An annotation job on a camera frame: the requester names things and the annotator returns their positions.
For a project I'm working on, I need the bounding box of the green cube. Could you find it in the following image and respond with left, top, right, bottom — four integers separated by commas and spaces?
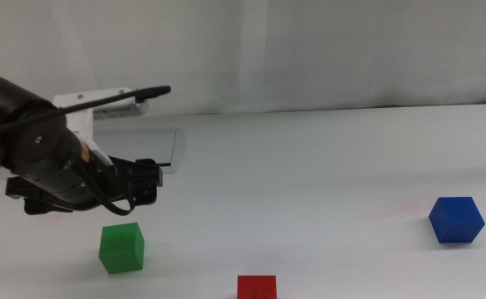
98, 222, 145, 275

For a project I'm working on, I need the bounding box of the red cube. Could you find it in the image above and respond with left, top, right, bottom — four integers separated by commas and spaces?
237, 274, 277, 299

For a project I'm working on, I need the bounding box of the blue cube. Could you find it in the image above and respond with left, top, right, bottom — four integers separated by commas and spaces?
428, 196, 486, 244

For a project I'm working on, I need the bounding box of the white backdrop curtain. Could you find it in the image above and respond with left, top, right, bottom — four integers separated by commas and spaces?
0, 0, 486, 122

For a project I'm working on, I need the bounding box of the thin black left gripper cable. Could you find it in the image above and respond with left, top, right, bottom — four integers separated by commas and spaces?
70, 159, 137, 218

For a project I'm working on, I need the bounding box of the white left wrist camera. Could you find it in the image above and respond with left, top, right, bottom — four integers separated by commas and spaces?
52, 86, 150, 167

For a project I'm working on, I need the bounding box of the silver table cable hatch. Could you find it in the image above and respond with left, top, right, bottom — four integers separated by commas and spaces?
91, 127, 187, 174

